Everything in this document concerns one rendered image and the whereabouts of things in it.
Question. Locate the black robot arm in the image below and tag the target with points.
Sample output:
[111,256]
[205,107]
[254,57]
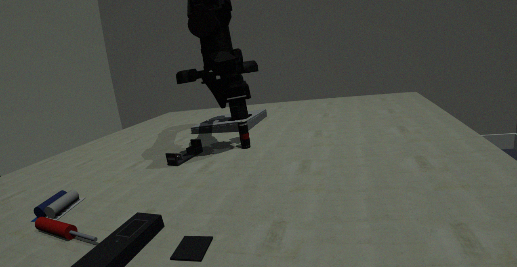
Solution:
[209,20]

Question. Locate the red-handled screwdriver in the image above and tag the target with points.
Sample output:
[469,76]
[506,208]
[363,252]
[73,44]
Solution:
[60,229]

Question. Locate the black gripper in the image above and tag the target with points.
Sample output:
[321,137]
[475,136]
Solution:
[218,87]

